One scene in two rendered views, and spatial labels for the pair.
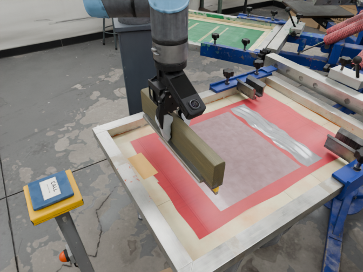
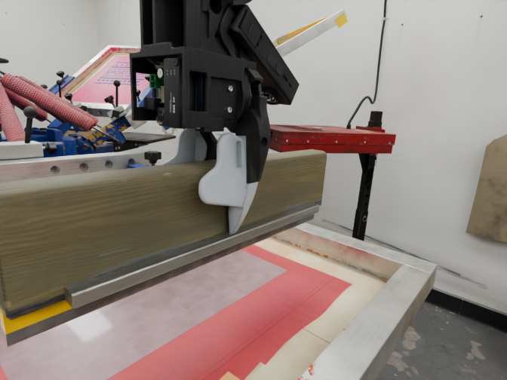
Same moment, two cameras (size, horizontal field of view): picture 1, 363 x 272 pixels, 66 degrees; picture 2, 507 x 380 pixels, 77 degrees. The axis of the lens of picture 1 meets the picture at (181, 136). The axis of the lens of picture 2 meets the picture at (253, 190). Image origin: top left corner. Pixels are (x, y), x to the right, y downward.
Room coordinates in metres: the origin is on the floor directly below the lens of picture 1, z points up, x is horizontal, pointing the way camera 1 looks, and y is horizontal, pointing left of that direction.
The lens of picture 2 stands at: (0.62, 0.31, 1.20)
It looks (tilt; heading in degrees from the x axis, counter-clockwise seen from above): 15 degrees down; 252
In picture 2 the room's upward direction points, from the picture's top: 3 degrees clockwise
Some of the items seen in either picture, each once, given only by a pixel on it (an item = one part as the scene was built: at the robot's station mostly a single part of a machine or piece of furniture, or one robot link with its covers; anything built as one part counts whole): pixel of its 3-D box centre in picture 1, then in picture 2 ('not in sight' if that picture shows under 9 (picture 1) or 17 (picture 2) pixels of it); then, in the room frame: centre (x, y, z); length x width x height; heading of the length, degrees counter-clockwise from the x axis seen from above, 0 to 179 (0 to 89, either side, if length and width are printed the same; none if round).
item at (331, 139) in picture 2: not in sight; (318, 137); (-0.19, -1.13, 1.06); 0.61 x 0.46 x 0.12; 2
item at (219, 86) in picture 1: (241, 84); not in sight; (1.04, -0.25, 0.98); 0.30 x 0.05 x 0.07; 122
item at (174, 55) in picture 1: (169, 50); not in sight; (0.57, 0.03, 1.32); 0.08 x 0.08 x 0.05
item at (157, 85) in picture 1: (169, 82); (201, 56); (0.58, 0.03, 1.23); 0.09 x 0.08 x 0.12; 31
